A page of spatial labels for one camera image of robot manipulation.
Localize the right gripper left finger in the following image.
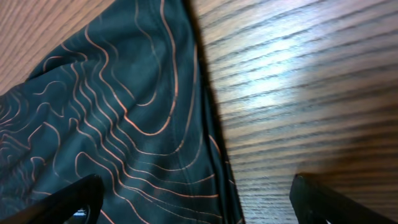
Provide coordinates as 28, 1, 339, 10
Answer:
1, 174, 104, 224

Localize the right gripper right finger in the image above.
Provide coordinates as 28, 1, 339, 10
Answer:
289, 173, 395, 224

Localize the black orange-patterned cycling jersey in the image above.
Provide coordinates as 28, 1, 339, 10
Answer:
1, 0, 244, 223

